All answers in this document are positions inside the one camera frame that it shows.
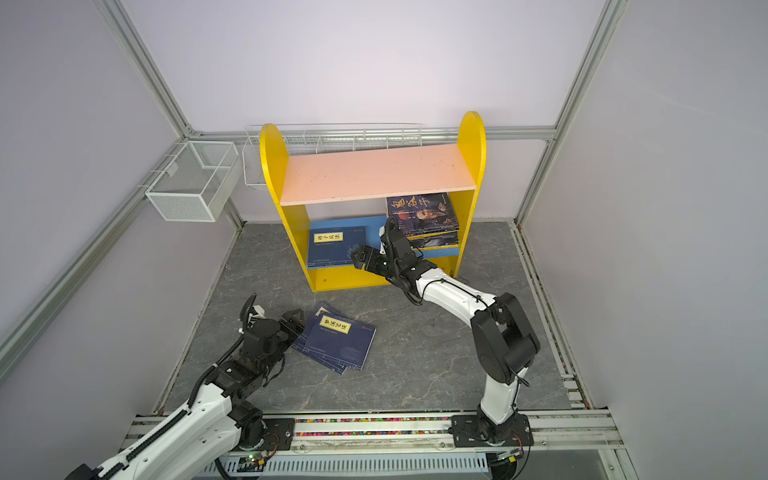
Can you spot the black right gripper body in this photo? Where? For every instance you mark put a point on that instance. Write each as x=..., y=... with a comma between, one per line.
x=380, y=265

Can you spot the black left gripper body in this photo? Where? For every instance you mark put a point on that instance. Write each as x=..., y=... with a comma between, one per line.
x=286, y=338

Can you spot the black antler cover book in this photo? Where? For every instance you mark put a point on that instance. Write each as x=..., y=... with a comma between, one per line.
x=438, y=241

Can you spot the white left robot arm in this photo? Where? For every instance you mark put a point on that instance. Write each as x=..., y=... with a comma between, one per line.
x=216, y=418

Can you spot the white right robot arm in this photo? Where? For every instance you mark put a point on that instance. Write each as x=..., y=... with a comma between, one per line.
x=504, y=339

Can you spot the yellow wooden bookshelf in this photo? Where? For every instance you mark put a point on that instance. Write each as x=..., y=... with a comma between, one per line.
x=297, y=182

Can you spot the green circuit board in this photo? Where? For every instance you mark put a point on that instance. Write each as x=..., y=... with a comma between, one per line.
x=250, y=464

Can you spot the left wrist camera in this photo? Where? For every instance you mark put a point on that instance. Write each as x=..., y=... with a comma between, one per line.
x=250, y=314

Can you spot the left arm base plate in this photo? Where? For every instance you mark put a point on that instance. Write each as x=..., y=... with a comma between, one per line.
x=270, y=434

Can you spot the white slotted cable duct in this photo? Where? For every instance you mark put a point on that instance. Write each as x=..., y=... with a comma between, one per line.
x=329, y=466

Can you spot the white mesh wire basket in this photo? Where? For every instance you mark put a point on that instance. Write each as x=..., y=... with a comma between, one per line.
x=197, y=182

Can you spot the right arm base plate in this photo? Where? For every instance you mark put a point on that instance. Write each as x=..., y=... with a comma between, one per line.
x=477, y=430

